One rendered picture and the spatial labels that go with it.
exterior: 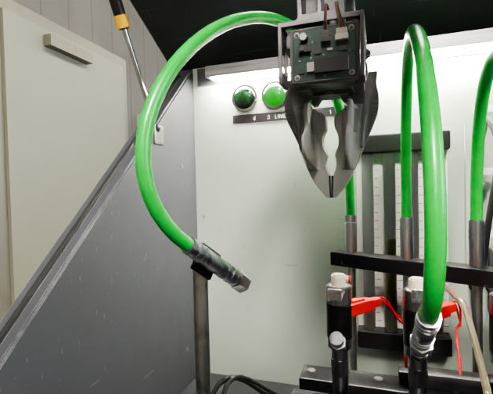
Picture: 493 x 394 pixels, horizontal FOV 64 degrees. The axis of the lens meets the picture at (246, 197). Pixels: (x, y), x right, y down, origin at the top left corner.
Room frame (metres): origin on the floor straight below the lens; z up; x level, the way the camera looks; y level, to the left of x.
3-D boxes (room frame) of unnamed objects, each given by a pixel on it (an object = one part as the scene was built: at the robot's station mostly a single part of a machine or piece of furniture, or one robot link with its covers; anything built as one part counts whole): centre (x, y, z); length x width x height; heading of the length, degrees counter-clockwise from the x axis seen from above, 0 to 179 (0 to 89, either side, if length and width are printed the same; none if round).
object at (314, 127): (0.37, -0.06, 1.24); 0.06 x 0.03 x 0.09; 161
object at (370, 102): (0.38, -0.11, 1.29); 0.05 x 0.02 x 0.09; 71
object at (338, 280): (0.43, -0.10, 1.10); 0.02 x 0.02 x 0.03
